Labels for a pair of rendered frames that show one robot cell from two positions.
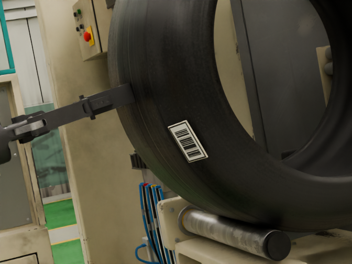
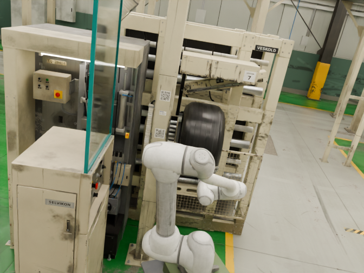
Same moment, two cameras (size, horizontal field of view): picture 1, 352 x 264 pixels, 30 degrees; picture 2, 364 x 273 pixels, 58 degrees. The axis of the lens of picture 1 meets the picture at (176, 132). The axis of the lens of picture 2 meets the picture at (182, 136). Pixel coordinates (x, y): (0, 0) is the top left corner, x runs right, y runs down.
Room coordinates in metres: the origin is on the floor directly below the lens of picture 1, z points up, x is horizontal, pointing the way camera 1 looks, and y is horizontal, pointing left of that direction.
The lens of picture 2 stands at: (0.54, 2.09, 2.11)
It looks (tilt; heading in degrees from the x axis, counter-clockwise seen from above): 21 degrees down; 288
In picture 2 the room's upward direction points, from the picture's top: 10 degrees clockwise
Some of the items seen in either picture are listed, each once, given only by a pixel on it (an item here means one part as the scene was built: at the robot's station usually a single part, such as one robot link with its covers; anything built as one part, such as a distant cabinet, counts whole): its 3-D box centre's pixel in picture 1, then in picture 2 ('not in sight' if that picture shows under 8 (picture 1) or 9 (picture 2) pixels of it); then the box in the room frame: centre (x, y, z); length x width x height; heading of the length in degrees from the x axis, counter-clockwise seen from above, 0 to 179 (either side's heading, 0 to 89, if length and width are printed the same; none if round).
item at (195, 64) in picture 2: not in sight; (218, 67); (1.16, -0.51, 1.71); 0.61 x 0.25 x 0.15; 20
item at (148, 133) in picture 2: not in sight; (148, 133); (1.48, -0.02, 1.19); 0.05 x 0.04 x 0.48; 110
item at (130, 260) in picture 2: not in sight; (142, 254); (1.41, -0.08, 0.02); 0.27 x 0.27 x 0.04; 20
